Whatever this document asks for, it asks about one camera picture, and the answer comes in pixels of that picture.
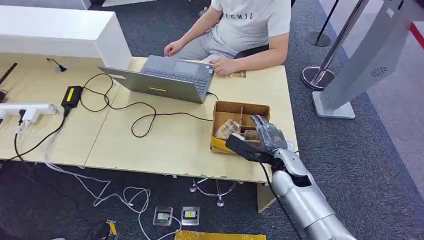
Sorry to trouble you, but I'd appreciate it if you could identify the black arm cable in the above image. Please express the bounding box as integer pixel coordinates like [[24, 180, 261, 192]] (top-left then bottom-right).
[[255, 155, 304, 240]]

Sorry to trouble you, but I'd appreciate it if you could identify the yellow black tool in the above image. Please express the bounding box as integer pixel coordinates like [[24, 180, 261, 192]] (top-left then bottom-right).
[[105, 219, 118, 237]]

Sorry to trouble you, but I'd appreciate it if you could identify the chrome stanchion post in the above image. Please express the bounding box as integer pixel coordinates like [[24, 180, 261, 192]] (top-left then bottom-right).
[[301, 0, 371, 92]]

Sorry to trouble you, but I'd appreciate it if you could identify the steel floor socket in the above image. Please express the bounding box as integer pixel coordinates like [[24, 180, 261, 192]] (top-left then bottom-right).
[[152, 206, 174, 227], [181, 205, 201, 227]]

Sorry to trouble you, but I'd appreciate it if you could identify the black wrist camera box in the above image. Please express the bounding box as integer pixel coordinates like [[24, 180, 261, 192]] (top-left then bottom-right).
[[225, 133, 276, 164]]

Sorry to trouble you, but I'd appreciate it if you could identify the stack of printed cards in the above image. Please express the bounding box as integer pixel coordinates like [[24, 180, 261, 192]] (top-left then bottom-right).
[[214, 119, 241, 140]]

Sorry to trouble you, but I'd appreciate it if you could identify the pale desk leg panel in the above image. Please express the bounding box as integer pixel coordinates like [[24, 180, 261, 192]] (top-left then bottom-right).
[[256, 182, 277, 214]]

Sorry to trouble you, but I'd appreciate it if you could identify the short black cable stub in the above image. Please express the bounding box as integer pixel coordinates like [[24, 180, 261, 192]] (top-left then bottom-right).
[[46, 58, 68, 73]]

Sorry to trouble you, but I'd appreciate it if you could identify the black rod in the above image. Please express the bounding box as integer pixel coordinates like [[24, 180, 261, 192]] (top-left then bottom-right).
[[0, 62, 18, 87]]

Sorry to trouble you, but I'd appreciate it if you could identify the chrome wire frame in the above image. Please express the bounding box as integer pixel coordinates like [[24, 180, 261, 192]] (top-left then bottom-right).
[[189, 177, 239, 208]]

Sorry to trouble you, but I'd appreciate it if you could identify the grey laptop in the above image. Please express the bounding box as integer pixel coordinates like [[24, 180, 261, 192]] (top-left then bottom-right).
[[96, 54, 215, 105]]

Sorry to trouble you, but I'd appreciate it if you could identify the yellow sheet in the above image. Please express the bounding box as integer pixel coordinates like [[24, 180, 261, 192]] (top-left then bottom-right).
[[174, 230, 267, 240]]

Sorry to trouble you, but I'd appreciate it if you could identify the white power strip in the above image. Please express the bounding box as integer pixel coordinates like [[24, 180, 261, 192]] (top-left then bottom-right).
[[0, 102, 58, 119]]

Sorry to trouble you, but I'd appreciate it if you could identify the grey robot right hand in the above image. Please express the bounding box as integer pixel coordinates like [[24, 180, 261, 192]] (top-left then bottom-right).
[[250, 114, 289, 157]]

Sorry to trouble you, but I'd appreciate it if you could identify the black laptop power cable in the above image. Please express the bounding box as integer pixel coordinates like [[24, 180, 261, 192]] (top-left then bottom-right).
[[79, 73, 220, 139]]

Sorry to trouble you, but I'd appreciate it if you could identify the black mains cable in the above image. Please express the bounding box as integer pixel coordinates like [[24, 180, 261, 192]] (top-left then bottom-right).
[[0, 107, 70, 162]]

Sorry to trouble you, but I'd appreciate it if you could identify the person's left hand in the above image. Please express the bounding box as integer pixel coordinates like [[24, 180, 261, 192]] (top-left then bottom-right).
[[208, 55, 239, 76]]

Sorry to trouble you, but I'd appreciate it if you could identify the white desk cabinet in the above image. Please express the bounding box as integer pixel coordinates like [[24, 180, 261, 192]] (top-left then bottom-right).
[[0, 5, 133, 71]]

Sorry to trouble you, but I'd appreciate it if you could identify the black stanchion post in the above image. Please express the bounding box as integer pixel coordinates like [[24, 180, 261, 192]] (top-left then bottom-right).
[[305, 0, 341, 48]]

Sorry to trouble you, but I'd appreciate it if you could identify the white cable bundle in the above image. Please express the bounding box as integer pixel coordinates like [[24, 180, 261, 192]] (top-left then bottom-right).
[[43, 109, 183, 240]]

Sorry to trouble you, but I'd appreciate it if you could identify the grey kiosk stand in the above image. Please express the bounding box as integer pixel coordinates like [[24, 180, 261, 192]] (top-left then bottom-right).
[[311, 0, 424, 120]]

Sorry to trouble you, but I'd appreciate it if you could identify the red tape strip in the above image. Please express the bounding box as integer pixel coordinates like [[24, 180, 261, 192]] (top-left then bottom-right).
[[409, 23, 424, 51]]

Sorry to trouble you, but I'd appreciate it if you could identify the wooden compartment card box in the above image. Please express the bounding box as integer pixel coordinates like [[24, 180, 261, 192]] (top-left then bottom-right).
[[209, 100, 271, 155]]

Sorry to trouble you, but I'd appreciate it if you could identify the person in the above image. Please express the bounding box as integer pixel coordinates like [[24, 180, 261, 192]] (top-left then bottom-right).
[[163, 0, 292, 76]]

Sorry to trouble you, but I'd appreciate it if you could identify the white panel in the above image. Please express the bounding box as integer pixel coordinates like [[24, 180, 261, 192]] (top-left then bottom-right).
[[101, 0, 159, 8]]

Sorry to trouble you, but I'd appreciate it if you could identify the black power adapter yellow label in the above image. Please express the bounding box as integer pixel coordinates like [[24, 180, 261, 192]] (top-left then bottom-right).
[[60, 85, 84, 110]]

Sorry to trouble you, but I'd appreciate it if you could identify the black plug with cable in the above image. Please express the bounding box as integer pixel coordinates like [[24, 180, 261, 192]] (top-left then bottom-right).
[[13, 109, 27, 163]]

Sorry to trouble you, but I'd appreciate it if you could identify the white plug adapter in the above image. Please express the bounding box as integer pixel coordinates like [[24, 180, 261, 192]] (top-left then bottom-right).
[[22, 109, 40, 125]]

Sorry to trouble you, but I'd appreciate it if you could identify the person's right hand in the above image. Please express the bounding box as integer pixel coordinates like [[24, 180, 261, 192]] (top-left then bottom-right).
[[163, 39, 185, 58]]

